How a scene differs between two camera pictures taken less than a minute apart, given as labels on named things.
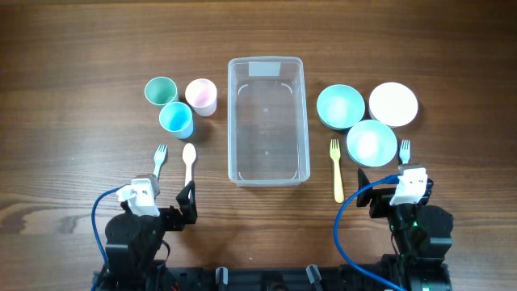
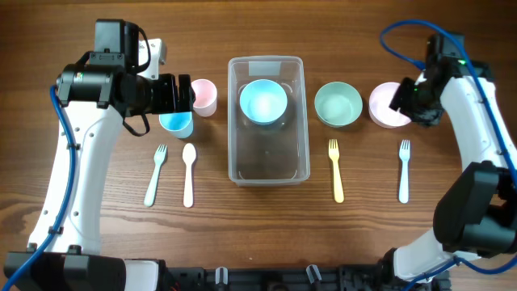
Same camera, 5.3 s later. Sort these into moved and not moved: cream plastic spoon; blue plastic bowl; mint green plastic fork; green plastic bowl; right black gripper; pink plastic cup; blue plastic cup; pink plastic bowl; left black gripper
Moved: left black gripper; blue plastic bowl; right black gripper
Not moved: green plastic bowl; pink plastic bowl; cream plastic spoon; blue plastic cup; pink plastic cup; mint green plastic fork
